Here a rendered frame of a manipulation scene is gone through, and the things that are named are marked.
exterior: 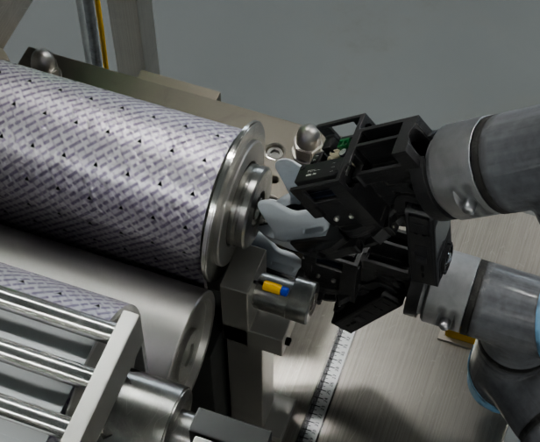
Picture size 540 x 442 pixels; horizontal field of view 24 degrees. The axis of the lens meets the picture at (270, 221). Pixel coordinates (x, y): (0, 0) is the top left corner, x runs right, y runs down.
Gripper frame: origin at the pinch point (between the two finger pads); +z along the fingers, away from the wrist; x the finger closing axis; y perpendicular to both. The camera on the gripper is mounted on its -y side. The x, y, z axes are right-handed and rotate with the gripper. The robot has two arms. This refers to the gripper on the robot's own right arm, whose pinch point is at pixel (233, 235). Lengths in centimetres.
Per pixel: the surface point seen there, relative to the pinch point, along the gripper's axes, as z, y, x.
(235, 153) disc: -3.0, 23.2, 6.0
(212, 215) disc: -2.9, 21.2, 11.1
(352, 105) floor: 14, -109, -103
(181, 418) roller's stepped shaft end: -8.3, 26.1, 30.7
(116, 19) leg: 51, -61, -71
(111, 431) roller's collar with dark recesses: -4.2, 26.6, 33.4
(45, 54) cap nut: 28.9, -1.7, -16.3
